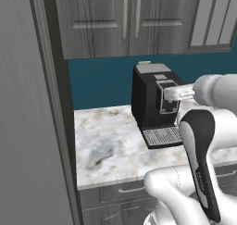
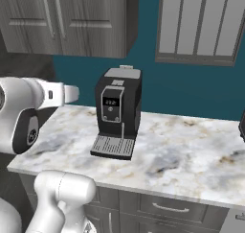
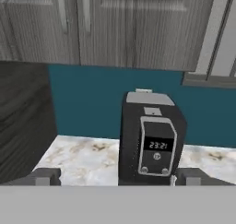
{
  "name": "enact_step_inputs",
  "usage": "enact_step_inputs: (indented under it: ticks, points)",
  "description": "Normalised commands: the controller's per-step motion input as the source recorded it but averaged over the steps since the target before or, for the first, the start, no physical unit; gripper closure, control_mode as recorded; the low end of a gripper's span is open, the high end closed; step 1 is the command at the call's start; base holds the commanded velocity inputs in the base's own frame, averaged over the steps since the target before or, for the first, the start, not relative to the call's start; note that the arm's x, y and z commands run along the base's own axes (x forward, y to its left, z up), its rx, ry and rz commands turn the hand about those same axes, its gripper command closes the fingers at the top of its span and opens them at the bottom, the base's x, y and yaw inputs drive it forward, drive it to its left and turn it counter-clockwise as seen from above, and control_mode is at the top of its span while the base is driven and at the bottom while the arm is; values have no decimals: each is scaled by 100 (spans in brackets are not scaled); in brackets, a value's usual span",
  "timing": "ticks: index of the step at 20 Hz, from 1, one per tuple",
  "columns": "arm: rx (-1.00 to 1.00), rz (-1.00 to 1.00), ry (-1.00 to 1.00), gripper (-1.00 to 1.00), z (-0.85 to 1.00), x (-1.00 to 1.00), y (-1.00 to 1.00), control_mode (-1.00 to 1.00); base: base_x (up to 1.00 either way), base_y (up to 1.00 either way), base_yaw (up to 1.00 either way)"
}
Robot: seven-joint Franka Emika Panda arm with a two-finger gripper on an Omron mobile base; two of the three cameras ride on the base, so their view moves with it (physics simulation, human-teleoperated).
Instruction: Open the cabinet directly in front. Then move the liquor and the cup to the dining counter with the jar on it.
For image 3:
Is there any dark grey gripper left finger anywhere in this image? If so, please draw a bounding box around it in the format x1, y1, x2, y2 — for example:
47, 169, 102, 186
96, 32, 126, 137
6, 168, 62, 186

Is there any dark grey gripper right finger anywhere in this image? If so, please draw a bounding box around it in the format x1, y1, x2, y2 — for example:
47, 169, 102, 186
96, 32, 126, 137
175, 168, 232, 186

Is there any grey wood cabinet door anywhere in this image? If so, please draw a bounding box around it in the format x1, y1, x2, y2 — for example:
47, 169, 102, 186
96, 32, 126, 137
0, 0, 81, 65
76, 0, 218, 72

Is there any black coffee machine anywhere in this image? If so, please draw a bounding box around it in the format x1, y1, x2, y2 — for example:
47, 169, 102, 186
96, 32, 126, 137
118, 88, 188, 186

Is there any grey cabinet door handle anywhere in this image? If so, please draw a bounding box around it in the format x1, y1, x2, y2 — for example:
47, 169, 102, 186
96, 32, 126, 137
80, 0, 92, 34
55, 0, 70, 35

